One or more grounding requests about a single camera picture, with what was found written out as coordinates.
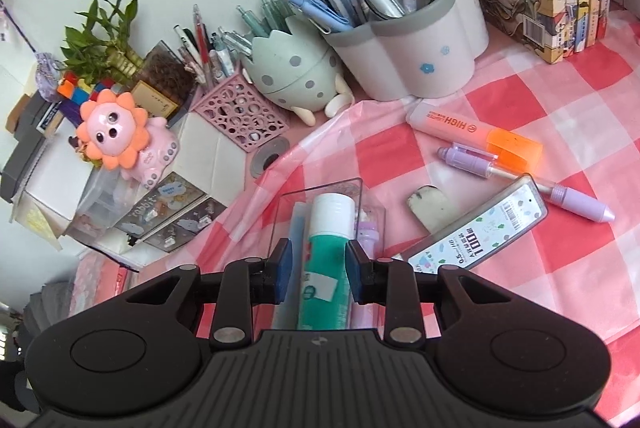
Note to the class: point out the orange highlighter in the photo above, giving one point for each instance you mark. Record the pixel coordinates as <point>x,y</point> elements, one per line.
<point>460,123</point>

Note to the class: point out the white printed drawer organizer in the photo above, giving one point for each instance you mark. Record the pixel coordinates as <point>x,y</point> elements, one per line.
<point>170,218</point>

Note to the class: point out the clear jar with brown contents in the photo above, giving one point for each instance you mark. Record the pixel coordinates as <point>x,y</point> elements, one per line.
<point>165,78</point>

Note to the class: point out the lilac pen with clip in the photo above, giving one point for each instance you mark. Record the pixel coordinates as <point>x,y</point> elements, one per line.
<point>575,200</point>

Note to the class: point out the clear plastic organizer box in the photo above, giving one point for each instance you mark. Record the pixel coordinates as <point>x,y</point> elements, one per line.
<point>325,188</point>

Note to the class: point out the dark grey box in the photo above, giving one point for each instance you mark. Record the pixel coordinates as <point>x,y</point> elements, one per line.
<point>30,143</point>

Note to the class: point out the white flower-shaped pen holder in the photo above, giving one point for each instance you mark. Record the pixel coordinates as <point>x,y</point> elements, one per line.
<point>425,53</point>

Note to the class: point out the white storage box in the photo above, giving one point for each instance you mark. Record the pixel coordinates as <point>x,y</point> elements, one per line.
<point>50,173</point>

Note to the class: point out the pink storage trays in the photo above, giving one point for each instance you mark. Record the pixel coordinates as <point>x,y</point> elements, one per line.
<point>100,280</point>

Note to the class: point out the bunch of green grey pens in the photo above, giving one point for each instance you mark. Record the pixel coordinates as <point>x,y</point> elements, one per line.
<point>265,15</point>

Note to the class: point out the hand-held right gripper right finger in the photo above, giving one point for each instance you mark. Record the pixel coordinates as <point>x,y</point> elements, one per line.
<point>356,271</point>

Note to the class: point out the lucky bamboo plant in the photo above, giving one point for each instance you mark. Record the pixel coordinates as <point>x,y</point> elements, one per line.
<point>100,38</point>

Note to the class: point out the bunch of black red pens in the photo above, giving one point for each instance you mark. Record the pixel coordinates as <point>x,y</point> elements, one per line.
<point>202,43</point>

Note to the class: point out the pencil lead case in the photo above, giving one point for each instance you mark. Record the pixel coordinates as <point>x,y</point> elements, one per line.
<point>480,228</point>

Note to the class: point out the pink lion pencil sharpener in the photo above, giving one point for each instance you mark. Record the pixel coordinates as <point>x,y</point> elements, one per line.
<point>115,133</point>

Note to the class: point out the green egg-shaped pen holder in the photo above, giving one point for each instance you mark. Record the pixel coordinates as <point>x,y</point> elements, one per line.
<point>290,68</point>

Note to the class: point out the grey desk grommet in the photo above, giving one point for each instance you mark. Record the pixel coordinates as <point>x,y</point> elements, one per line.
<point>267,155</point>

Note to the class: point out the white green glue stick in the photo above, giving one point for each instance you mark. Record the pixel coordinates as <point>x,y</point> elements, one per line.
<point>327,248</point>

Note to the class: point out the pink perforated pen holder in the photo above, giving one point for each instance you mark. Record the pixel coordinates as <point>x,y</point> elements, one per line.
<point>240,113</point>

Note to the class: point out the lilac glass ornament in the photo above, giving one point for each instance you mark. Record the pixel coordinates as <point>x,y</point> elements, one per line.
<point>48,75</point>

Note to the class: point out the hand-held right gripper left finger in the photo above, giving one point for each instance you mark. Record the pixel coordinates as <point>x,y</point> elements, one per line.
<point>283,269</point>

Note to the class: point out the pink checked tablecloth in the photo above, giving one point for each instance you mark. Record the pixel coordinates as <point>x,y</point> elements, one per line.
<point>550,108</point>

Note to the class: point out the white worn eraser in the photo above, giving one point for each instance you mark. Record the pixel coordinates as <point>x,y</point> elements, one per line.
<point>432,208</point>

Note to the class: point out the colourful puzzle cube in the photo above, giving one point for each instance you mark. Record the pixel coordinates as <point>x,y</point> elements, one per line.
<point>104,87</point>
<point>75,93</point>

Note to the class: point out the clear plastic storage drawers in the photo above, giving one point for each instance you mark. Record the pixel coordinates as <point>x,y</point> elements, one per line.
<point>102,198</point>

